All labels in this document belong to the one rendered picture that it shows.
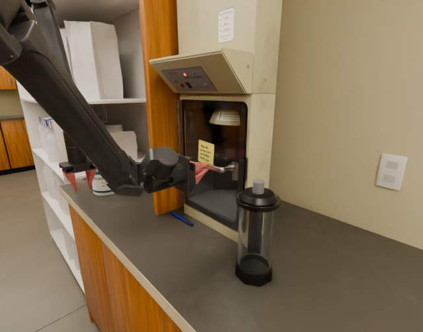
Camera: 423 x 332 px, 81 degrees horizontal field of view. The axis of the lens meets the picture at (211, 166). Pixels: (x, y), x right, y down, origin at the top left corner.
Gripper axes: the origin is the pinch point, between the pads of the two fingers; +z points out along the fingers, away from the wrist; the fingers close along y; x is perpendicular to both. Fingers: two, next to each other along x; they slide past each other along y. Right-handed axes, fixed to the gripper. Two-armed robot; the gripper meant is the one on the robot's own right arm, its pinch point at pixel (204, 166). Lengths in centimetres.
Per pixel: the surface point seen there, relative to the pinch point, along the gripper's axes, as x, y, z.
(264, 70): -11.7, 27.2, 11.2
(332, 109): -16, 16, 50
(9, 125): 490, -31, -2
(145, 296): 5.7, -39.0, -19.8
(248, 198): -20.2, -2.4, -4.7
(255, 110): -11.6, 17.0, 8.1
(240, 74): -11.6, 25.7, 1.3
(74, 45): 118, 48, 4
